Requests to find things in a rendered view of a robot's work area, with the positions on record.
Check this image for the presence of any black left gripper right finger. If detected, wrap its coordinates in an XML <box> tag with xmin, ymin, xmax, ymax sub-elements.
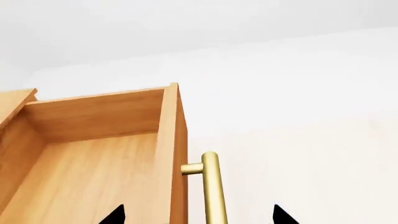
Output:
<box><xmin>272</xmin><ymin>203</ymin><xmax>302</xmax><ymax>224</ymax></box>

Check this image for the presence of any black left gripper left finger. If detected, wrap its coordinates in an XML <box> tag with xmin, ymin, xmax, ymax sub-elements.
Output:
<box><xmin>99</xmin><ymin>203</ymin><xmax>126</xmax><ymax>224</ymax></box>

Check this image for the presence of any light wooden drawer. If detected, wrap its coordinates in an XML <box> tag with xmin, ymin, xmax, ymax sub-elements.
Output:
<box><xmin>0</xmin><ymin>82</ymin><xmax>189</xmax><ymax>224</ymax></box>

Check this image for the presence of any light wooden cabinet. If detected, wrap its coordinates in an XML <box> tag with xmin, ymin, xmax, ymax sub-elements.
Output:
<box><xmin>0</xmin><ymin>88</ymin><xmax>39</xmax><ymax>129</ymax></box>

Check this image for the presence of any brass bar drawer handle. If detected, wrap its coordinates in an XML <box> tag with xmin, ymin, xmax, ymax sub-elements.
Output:
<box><xmin>180</xmin><ymin>151</ymin><xmax>229</xmax><ymax>224</ymax></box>

